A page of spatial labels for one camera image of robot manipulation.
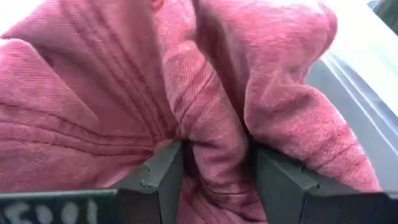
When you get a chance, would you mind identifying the dark green baseball cap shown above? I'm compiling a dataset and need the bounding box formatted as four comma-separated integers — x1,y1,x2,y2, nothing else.
368,0,398,35

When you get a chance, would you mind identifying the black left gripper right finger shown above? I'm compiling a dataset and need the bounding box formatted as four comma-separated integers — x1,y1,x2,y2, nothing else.
256,146,320,224

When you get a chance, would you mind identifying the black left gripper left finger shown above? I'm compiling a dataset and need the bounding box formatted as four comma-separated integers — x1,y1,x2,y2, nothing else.
116,139,185,224

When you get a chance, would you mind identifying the clear plastic bin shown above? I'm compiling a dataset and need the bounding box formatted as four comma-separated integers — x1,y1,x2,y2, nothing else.
306,0,398,192

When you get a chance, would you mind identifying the maroon baseball cap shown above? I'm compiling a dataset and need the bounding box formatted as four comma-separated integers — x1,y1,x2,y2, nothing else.
0,0,382,224

